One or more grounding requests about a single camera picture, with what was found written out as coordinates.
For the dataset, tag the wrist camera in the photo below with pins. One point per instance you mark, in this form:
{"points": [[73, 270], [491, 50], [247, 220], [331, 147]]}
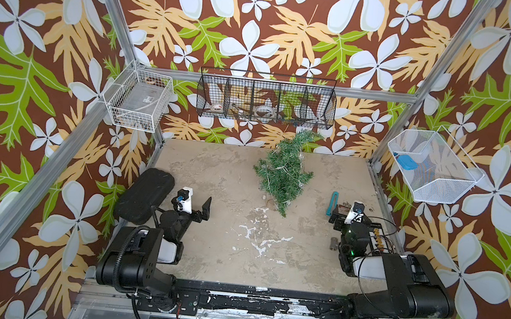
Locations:
{"points": [[356, 213], [182, 202]]}

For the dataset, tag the black wire basket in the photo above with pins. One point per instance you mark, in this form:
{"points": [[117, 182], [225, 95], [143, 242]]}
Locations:
{"points": [[265, 97]]}

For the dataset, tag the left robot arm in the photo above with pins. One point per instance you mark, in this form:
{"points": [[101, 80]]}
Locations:
{"points": [[130, 264]]}

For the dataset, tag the white wire basket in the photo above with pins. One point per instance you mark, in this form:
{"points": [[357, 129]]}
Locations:
{"points": [[446, 172], [137, 98]]}

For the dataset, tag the white wire basket left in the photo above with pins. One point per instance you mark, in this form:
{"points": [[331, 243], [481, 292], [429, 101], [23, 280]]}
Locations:
{"points": [[137, 98]]}

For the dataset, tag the white wire basket right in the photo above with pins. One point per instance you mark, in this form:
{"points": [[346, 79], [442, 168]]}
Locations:
{"points": [[446, 172]]}

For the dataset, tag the small metal fitting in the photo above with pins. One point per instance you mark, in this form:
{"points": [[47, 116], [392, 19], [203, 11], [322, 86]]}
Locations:
{"points": [[334, 246]]}

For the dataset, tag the black terminal board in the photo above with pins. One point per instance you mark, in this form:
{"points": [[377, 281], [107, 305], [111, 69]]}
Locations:
{"points": [[380, 243]]}

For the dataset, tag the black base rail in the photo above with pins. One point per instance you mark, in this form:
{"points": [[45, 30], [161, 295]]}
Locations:
{"points": [[192, 298]]}

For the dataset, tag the small green christmas tree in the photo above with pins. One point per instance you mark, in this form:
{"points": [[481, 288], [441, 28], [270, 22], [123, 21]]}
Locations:
{"points": [[289, 151]]}

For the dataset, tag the teal plastic tool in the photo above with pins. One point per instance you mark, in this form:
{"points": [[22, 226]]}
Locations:
{"points": [[332, 203]]}

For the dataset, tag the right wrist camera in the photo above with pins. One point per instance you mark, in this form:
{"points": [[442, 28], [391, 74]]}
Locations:
{"points": [[356, 213]]}

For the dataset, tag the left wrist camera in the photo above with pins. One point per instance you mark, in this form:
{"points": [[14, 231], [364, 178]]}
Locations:
{"points": [[182, 202]]}

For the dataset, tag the blue object in basket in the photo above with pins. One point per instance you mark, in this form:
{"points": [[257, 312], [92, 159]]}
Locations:
{"points": [[406, 162]]}

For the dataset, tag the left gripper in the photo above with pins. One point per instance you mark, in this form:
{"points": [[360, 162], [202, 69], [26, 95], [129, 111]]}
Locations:
{"points": [[204, 210]]}

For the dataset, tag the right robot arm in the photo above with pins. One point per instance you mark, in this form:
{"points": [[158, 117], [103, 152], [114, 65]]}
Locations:
{"points": [[391, 285]]}

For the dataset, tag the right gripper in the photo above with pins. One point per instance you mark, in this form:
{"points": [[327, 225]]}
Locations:
{"points": [[366, 228]]}

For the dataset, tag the black zipper case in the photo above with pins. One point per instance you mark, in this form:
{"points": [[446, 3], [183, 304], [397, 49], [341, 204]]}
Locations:
{"points": [[149, 191]]}

